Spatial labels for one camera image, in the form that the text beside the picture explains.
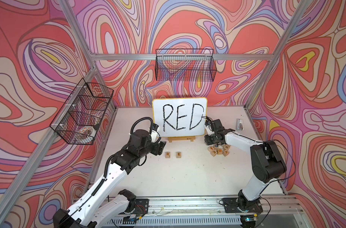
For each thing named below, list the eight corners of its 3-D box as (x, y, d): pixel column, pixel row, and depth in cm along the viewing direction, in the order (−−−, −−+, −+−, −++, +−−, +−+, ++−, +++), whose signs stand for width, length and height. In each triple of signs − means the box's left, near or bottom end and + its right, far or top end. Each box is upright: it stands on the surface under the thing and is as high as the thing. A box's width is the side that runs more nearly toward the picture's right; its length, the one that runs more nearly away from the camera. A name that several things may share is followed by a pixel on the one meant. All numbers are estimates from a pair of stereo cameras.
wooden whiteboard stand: (168, 142, 100) (167, 139, 96) (168, 140, 101) (168, 136, 98) (194, 142, 100) (195, 139, 96) (194, 140, 101) (195, 136, 98)
